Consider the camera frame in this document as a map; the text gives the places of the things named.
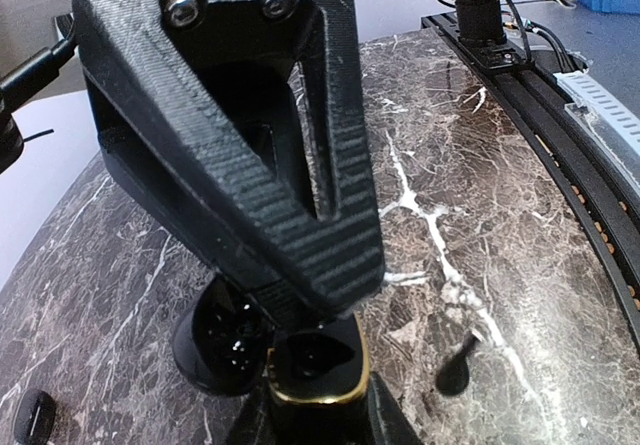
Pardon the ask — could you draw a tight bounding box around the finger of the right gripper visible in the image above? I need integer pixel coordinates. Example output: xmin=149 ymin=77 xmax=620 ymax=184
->
xmin=72 ymin=0 xmax=385 ymax=311
xmin=87 ymin=72 xmax=350 ymax=323

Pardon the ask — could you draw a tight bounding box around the black earbud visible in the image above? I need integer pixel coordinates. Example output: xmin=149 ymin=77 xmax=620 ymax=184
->
xmin=435 ymin=335 xmax=478 ymax=397

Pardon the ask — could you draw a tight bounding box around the black charging case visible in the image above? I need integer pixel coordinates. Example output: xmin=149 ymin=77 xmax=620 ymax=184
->
xmin=172 ymin=276 xmax=370 ymax=407
xmin=13 ymin=388 xmax=57 ymax=445

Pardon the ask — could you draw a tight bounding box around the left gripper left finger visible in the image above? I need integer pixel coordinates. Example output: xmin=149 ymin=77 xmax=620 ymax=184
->
xmin=232 ymin=392 xmax=277 ymax=445

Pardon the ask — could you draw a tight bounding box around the white slotted cable duct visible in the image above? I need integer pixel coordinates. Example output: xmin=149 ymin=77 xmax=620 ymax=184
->
xmin=553 ymin=71 xmax=639 ymax=153

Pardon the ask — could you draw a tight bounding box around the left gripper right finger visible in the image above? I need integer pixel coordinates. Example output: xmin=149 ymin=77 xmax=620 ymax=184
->
xmin=365 ymin=372 xmax=422 ymax=445

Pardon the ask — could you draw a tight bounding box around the black front rail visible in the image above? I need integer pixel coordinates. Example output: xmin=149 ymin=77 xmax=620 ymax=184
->
xmin=421 ymin=13 xmax=639 ymax=336

